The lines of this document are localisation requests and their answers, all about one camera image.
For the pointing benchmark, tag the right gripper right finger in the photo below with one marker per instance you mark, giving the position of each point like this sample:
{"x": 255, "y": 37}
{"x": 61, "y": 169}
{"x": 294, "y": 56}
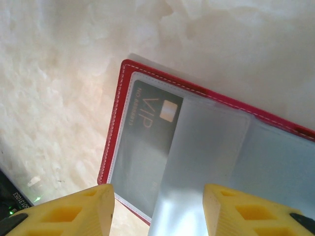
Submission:
{"x": 214, "y": 211}

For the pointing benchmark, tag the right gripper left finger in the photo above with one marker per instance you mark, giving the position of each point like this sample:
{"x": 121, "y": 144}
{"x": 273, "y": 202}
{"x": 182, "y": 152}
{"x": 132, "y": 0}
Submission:
{"x": 103, "y": 209}

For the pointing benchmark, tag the red leather card holder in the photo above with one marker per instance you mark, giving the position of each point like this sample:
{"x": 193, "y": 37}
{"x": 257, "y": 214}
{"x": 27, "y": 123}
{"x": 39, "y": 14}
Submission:
{"x": 221, "y": 147}

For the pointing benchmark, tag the black VIP card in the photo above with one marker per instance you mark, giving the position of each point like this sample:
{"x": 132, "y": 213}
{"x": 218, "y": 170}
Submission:
{"x": 147, "y": 110}

